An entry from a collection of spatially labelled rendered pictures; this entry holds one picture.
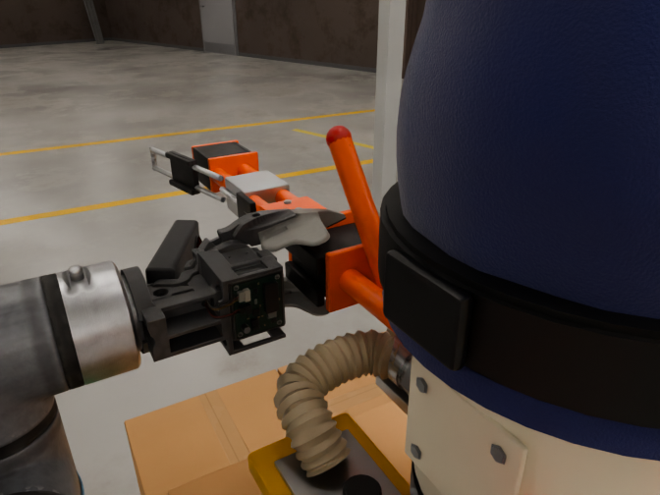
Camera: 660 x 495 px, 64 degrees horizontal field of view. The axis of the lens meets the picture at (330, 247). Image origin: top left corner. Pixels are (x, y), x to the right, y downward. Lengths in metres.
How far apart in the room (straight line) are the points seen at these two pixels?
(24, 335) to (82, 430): 1.86
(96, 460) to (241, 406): 0.86
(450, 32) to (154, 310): 0.30
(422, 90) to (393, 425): 0.59
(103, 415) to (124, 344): 1.88
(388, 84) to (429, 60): 3.33
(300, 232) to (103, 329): 0.18
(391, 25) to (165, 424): 2.76
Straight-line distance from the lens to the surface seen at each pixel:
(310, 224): 0.49
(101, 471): 2.10
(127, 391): 2.38
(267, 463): 0.47
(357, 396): 1.40
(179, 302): 0.43
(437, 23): 0.23
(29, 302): 0.43
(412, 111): 0.23
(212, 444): 1.31
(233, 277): 0.42
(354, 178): 0.47
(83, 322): 0.42
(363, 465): 0.46
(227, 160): 0.77
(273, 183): 0.68
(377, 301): 0.43
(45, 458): 0.48
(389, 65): 3.54
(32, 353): 0.42
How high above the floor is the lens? 1.48
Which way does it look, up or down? 26 degrees down
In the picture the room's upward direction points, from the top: straight up
